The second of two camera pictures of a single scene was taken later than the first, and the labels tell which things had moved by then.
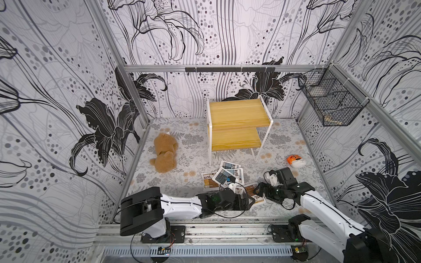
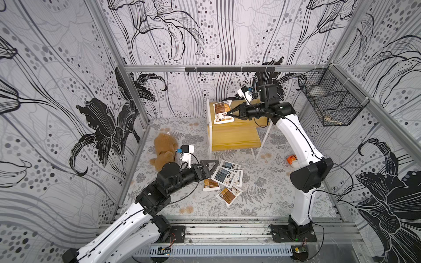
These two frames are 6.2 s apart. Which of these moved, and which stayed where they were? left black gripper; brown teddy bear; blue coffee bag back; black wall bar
Moved: left black gripper
Stayed: brown teddy bear; blue coffee bag back; black wall bar
